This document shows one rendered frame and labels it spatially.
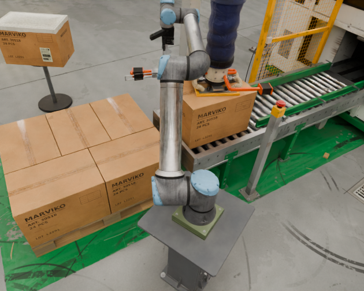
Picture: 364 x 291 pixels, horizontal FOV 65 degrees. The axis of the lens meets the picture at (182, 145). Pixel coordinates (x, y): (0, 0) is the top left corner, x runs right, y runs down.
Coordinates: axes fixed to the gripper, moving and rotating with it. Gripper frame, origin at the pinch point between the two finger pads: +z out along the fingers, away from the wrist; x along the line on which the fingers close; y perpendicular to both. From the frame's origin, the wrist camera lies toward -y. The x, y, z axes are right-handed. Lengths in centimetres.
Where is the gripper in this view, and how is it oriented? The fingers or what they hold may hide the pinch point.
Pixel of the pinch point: (163, 54)
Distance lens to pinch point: 215.5
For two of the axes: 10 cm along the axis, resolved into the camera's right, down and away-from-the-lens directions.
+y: 9.9, -0.3, 1.2
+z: -0.6, 7.3, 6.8
